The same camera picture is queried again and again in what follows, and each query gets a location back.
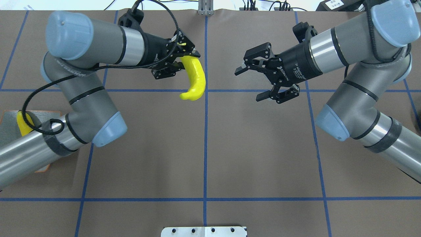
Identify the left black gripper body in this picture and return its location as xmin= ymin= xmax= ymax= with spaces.
xmin=142 ymin=30 xmax=191 ymax=68

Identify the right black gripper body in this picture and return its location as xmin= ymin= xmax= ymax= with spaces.
xmin=264 ymin=42 xmax=322 ymax=87

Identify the curved pale yellow banana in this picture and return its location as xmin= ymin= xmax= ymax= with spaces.
xmin=180 ymin=56 xmax=206 ymax=101

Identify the long yellow banana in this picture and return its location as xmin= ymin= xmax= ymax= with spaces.
xmin=16 ymin=110 xmax=34 ymax=137

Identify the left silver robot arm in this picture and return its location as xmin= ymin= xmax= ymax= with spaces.
xmin=0 ymin=6 xmax=206 ymax=189

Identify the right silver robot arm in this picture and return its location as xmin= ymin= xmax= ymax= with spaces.
xmin=235 ymin=0 xmax=421 ymax=182

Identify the grey square plate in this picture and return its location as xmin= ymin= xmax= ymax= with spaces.
xmin=0 ymin=110 xmax=63 ymax=173

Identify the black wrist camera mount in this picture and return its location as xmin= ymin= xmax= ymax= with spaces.
xmin=293 ymin=22 xmax=318 ymax=43

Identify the aluminium frame post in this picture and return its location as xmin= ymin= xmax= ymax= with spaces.
xmin=197 ymin=0 xmax=214 ymax=16

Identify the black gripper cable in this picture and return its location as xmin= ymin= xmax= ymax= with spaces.
xmin=343 ymin=0 xmax=412 ymax=79

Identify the white pedestal column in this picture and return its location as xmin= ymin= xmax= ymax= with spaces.
xmin=160 ymin=226 xmax=248 ymax=237

